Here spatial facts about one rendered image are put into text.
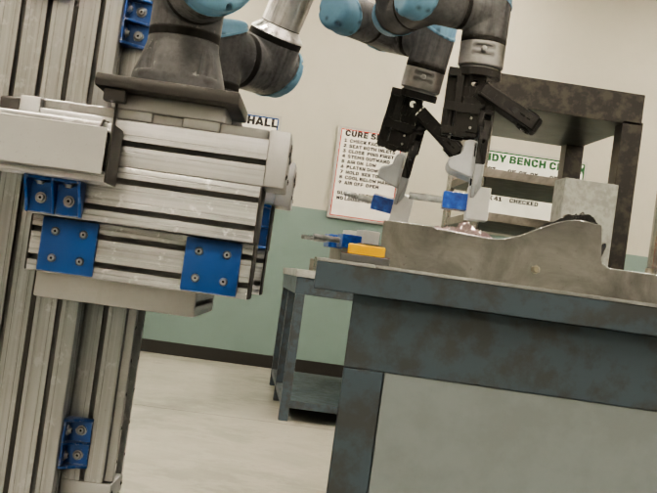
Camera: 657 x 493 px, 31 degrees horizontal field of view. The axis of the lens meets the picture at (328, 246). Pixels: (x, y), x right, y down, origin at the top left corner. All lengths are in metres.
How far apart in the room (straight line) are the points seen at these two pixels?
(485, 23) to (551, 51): 7.91
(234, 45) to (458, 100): 0.61
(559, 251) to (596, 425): 0.65
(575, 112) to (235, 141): 5.15
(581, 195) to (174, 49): 4.90
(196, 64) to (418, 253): 0.51
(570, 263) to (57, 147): 0.89
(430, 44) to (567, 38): 7.74
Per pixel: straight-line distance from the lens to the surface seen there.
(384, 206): 2.23
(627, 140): 6.98
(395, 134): 2.21
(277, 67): 2.49
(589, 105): 6.94
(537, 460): 1.48
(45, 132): 1.78
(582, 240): 2.08
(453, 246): 2.06
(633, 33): 10.09
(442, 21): 1.95
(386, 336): 1.45
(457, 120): 1.94
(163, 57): 1.89
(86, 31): 2.11
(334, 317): 9.43
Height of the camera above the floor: 0.78
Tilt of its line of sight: 1 degrees up
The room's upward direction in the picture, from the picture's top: 8 degrees clockwise
